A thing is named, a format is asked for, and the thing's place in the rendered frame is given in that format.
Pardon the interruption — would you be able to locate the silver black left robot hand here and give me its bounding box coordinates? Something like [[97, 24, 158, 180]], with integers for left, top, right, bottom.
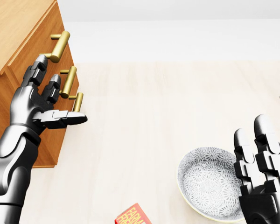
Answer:
[[10, 55, 88, 139]]

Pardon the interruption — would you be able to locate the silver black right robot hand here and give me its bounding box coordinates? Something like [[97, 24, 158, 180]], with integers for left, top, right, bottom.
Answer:
[[233, 113, 280, 224]]

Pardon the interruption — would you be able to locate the wooden drawer, lowest front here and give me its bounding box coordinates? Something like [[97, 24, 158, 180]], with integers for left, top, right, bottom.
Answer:
[[37, 80, 84, 168]]

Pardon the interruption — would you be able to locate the wooden drawer, mid-height front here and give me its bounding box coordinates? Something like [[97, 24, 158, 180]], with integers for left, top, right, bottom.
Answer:
[[41, 55, 81, 112]]

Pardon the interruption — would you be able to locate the grey floral patterned bowl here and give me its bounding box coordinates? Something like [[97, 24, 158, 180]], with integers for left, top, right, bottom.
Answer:
[[177, 146, 247, 223]]

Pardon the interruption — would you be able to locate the wooden drawer, widest front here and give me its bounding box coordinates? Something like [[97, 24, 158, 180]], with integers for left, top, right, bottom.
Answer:
[[7, 0, 73, 94]]

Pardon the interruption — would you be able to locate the wooden cabinet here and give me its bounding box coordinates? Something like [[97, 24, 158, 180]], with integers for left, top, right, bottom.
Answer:
[[0, 0, 84, 168]]

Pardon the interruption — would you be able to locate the red printed food box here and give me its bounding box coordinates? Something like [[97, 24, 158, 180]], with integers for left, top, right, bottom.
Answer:
[[114, 203, 153, 224]]

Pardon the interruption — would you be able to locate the medium brass drawer handle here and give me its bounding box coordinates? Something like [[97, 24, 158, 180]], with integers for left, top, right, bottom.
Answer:
[[60, 66, 78, 99]]

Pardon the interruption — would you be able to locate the short brass drawer handle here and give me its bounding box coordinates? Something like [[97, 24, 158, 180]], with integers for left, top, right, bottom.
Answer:
[[69, 92, 84, 113]]

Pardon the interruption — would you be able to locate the long brass drawer handle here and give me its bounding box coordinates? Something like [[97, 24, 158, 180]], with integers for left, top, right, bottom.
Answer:
[[40, 30, 71, 64]]

